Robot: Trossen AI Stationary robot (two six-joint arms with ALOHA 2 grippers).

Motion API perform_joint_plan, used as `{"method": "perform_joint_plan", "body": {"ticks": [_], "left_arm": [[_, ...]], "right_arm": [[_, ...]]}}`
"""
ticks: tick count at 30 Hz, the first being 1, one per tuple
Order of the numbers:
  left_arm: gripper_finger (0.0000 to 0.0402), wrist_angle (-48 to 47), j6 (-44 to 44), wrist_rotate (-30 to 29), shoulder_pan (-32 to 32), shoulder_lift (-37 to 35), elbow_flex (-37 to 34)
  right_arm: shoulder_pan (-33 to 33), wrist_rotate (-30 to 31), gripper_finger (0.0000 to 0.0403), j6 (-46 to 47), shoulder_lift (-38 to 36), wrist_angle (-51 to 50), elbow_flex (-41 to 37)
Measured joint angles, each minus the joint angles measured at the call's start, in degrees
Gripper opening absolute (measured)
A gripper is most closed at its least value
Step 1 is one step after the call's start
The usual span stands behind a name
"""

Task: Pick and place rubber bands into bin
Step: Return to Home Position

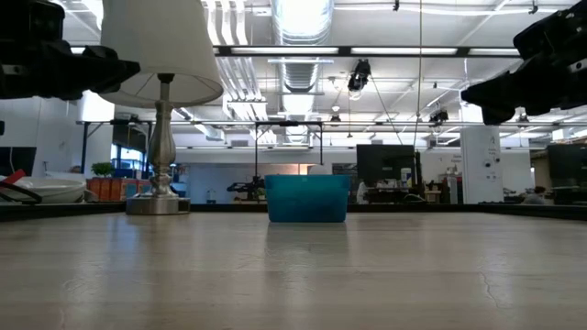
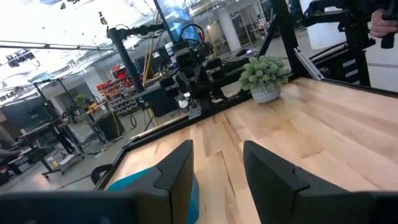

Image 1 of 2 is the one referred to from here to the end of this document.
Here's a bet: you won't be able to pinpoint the person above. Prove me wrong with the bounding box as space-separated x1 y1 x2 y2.
520 185 549 205

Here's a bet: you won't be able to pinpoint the white shade table lamp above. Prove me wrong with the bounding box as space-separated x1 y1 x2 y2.
98 0 225 216

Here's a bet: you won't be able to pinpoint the teal plastic bin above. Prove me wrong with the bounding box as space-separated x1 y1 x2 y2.
264 173 352 224

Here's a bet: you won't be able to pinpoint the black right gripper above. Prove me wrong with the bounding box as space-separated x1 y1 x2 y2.
460 49 587 127

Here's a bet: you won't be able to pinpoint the black overhead crossbar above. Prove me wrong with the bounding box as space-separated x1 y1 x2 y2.
213 44 522 59

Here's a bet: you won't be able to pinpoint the white bowl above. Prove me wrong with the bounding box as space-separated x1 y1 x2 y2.
0 176 88 205

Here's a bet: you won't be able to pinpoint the white pillar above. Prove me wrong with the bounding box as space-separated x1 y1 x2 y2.
460 126 504 205

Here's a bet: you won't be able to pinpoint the orange boxes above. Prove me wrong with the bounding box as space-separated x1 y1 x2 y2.
86 177 138 202

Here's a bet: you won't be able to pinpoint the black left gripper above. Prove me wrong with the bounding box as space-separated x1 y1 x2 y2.
0 39 141 101

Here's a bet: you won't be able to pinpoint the small potted plant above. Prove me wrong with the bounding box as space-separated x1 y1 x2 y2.
90 161 116 179

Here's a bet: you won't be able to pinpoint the black overhead camera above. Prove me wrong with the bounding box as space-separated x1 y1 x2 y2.
347 58 372 93

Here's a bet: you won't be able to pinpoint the black aluminium table frame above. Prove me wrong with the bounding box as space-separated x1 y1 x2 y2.
0 201 587 222

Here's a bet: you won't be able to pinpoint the black monitor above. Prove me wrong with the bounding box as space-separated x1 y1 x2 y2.
356 144 416 189
546 144 587 205

